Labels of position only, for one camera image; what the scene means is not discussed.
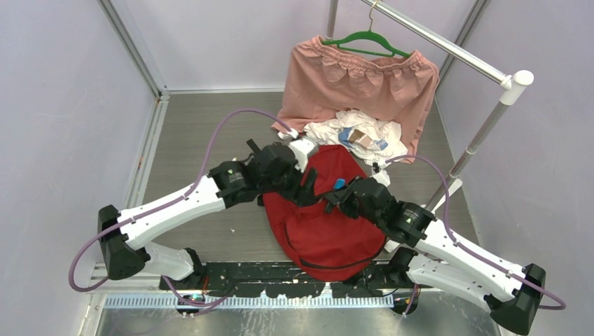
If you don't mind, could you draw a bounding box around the green clothes hanger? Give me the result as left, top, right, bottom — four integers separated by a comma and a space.
322, 1, 411, 59

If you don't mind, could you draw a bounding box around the purple cable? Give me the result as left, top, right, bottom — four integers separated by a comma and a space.
68, 108, 298, 316
380, 154, 567, 311

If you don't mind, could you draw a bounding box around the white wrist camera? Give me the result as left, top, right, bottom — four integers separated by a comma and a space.
277, 128, 319, 172
371, 162, 391, 187

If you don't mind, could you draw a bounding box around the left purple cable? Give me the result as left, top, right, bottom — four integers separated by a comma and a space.
68, 108, 298, 316

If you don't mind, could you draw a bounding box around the black blue highlighter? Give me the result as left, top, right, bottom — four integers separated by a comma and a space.
333, 178, 346, 191

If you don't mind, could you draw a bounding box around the silver white clothes rack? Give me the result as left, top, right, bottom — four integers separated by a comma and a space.
324, 0, 535, 254

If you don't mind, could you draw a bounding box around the red backpack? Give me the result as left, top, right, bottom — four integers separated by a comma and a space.
263, 145, 386, 282

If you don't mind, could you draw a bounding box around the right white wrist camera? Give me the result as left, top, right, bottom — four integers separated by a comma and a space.
371, 162, 391, 187

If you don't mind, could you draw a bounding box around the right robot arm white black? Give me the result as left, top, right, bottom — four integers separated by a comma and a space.
323, 177, 546, 335

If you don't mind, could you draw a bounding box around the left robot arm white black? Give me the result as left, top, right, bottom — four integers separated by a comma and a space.
98, 138, 318, 289

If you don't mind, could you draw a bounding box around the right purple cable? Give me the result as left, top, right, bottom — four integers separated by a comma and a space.
380, 154, 567, 311

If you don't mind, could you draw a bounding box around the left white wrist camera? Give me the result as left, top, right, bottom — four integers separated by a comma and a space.
277, 128, 319, 172

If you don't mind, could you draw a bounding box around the pink skirt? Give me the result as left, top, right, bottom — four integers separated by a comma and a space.
273, 36, 439, 154

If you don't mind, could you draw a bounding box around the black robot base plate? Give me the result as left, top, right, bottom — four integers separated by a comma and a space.
172, 260, 413, 298

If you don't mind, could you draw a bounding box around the white crumpled cloth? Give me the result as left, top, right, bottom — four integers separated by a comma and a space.
303, 110, 408, 167

